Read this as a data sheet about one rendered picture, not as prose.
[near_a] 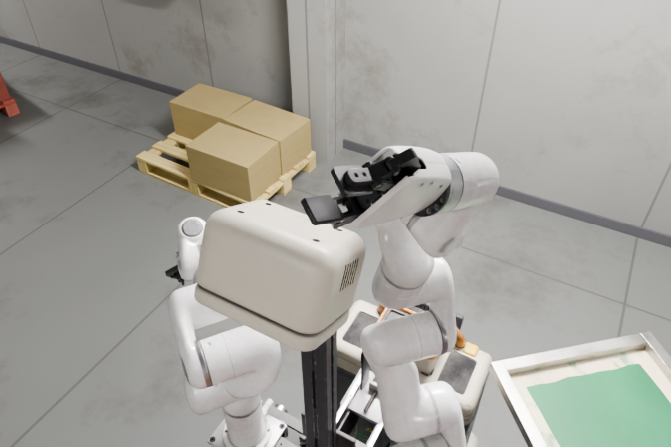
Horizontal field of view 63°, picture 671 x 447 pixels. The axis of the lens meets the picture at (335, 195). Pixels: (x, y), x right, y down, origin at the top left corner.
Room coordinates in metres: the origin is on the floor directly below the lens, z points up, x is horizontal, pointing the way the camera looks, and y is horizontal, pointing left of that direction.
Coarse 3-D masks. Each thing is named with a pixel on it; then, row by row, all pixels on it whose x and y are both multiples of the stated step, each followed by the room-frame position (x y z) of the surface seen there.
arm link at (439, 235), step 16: (464, 160) 0.56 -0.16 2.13; (480, 160) 0.58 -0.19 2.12; (464, 176) 0.53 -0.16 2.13; (480, 176) 0.55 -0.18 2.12; (496, 176) 0.58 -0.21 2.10; (464, 192) 0.52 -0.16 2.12; (480, 192) 0.54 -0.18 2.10; (464, 208) 0.54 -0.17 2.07; (480, 208) 0.56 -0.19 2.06; (416, 224) 0.56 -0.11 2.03; (432, 224) 0.55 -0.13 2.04; (448, 224) 0.54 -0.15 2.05; (464, 224) 0.55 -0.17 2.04; (416, 240) 0.56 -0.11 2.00; (432, 240) 0.54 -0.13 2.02; (448, 240) 0.54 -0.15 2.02; (432, 256) 0.54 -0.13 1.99
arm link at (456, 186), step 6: (444, 156) 0.55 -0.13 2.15; (450, 162) 0.54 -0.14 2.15; (450, 168) 0.52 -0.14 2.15; (456, 168) 0.53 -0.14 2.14; (456, 174) 0.52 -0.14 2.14; (456, 180) 0.52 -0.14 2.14; (450, 186) 0.50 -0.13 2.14; (456, 186) 0.51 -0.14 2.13; (462, 186) 0.52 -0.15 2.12; (450, 192) 0.50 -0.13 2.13; (456, 192) 0.51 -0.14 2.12; (450, 198) 0.50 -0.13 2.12; (456, 198) 0.51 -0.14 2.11; (450, 204) 0.50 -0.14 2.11; (426, 210) 0.51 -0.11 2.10; (444, 210) 0.50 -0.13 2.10
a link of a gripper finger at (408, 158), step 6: (408, 150) 0.45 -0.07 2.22; (396, 156) 0.45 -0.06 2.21; (402, 156) 0.45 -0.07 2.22; (408, 156) 0.45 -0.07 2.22; (414, 156) 0.45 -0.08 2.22; (390, 162) 0.45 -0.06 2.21; (396, 162) 0.45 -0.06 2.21; (402, 162) 0.45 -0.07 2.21; (408, 162) 0.45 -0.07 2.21; (414, 162) 0.45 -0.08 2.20; (390, 168) 0.44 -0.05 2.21; (402, 168) 0.45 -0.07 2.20; (408, 168) 0.46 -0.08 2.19; (414, 168) 0.46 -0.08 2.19; (420, 168) 0.47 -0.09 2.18; (408, 174) 0.48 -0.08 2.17
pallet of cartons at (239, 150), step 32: (192, 96) 3.88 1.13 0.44; (224, 96) 3.88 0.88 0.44; (192, 128) 3.69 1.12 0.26; (224, 128) 3.40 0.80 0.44; (256, 128) 3.40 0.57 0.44; (288, 128) 3.40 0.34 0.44; (160, 160) 3.42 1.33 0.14; (192, 160) 3.15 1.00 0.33; (224, 160) 3.00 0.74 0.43; (256, 160) 3.00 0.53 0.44; (288, 160) 3.29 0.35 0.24; (192, 192) 3.19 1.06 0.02; (224, 192) 3.03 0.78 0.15; (256, 192) 2.96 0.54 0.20
